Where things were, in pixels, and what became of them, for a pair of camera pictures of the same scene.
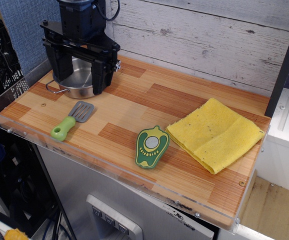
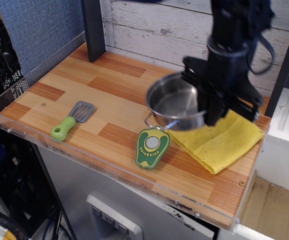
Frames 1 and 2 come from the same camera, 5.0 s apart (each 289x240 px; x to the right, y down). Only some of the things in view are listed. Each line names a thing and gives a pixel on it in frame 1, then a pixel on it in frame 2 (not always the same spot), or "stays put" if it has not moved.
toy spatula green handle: (81, 112) stays put
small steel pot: (80, 82) to (171, 97)
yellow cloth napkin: (213, 136) stays put
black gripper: (81, 30) to (221, 81)
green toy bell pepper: (151, 145) stays put
